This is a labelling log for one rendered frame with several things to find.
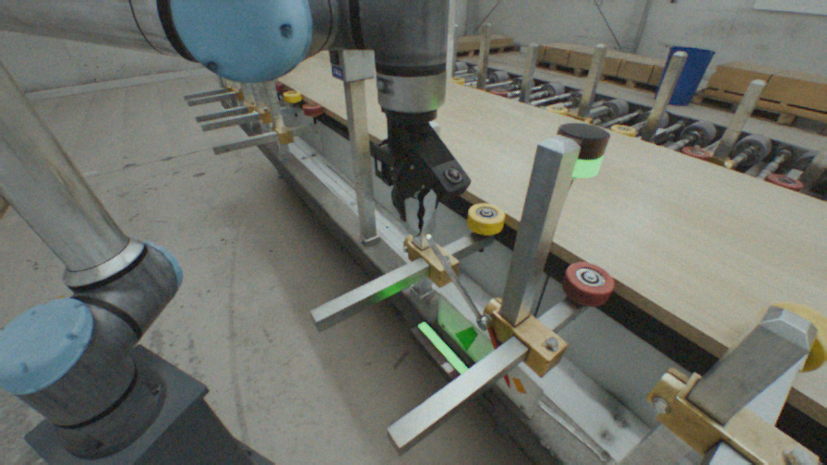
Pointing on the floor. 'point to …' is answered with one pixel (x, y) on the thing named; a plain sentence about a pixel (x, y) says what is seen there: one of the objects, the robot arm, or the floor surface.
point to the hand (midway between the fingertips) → (418, 232)
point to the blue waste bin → (695, 61)
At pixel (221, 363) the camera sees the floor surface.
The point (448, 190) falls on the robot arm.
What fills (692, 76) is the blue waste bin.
